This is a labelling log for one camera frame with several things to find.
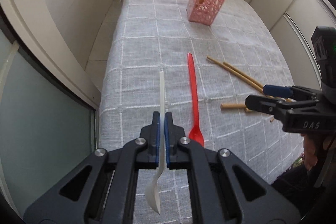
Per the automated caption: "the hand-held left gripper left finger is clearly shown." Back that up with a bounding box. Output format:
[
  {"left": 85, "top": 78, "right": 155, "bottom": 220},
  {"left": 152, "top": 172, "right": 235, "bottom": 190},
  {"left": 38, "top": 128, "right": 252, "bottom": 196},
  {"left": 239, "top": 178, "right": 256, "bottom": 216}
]
[{"left": 23, "top": 112, "right": 161, "bottom": 224}]

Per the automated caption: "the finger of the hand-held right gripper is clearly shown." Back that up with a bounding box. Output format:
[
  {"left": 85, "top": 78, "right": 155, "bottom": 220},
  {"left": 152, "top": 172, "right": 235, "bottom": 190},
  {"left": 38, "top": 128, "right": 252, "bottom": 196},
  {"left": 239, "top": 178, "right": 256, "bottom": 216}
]
[
  {"left": 263, "top": 84, "right": 324, "bottom": 103},
  {"left": 245, "top": 94, "right": 320, "bottom": 122}
]

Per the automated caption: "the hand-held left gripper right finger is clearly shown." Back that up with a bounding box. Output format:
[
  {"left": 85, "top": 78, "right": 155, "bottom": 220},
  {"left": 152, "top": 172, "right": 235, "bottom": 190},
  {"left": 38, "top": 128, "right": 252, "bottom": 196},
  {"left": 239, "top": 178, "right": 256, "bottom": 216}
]
[{"left": 165, "top": 112, "right": 300, "bottom": 224}]

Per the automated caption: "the wooden chopstick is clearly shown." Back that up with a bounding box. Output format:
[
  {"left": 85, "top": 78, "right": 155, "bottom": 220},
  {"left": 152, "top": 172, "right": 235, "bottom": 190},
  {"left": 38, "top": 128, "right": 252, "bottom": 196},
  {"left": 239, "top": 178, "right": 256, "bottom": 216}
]
[
  {"left": 221, "top": 103, "right": 248, "bottom": 110},
  {"left": 223, "top": 62, "right": 292, "bottom": 103},
  {"left": 206, "top": 56, "right": 265, "bottom": 90}
]

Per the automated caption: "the white plastic spoon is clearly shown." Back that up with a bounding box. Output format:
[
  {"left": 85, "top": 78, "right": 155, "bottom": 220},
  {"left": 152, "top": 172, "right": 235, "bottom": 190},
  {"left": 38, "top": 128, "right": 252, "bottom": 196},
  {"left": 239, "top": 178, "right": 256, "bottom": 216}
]
[{"left": 145, "top": 71, "right": 168, "bottom": 214}]

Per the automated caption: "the red plastic spoon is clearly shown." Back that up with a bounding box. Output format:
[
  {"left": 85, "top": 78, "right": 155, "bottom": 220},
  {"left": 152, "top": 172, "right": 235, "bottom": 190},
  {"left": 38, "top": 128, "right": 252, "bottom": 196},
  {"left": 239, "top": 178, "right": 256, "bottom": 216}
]
[{"left": 187, "top": 53, "right": 205, "bottom": 148}]

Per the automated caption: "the pink perforated utensil holder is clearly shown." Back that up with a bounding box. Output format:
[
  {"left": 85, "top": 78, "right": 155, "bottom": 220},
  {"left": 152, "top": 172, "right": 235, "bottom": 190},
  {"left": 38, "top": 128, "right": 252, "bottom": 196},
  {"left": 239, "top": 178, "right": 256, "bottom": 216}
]
[{"left": 187, "top": 0, "right": 226, "bottom": 26}]

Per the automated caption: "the person's right hand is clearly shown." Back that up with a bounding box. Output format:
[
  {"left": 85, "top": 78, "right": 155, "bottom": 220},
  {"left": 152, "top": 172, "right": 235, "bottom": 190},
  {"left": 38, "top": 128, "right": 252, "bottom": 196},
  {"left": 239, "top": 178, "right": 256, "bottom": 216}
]
[{"left": 303, "top": 134, "right": 326, "bottom": 170}]

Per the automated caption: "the person's dark clothing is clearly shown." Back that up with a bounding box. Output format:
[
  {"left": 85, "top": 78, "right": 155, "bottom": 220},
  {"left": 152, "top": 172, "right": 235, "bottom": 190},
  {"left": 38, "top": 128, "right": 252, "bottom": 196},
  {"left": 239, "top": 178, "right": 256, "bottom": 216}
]
[{"left": 270, "top": 166, "right": 336, "bottom": 218}]

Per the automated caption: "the grey checked tablecloth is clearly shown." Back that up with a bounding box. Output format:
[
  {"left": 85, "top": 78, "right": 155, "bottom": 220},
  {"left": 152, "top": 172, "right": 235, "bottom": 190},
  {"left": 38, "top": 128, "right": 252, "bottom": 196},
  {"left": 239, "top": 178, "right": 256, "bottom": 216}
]
[{"left": 96, "top": 0, "right": 305, "bottom": 224}]

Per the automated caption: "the glass sliding door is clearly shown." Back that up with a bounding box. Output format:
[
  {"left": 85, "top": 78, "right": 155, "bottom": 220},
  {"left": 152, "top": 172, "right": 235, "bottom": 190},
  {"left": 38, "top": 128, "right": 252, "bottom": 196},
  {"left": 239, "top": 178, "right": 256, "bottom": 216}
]
[{"left": 0, "top": 0, "right": 102, "bottom": 216}]

